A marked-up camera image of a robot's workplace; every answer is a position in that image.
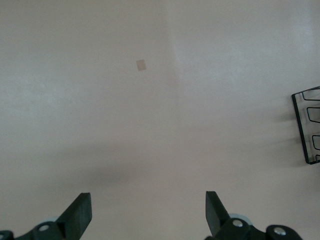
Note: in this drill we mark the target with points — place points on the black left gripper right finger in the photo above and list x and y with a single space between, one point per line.
217 220

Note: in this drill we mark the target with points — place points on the small brown tape square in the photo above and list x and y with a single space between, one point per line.
141 65

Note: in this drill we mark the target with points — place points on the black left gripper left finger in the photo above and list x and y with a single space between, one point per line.
75 217

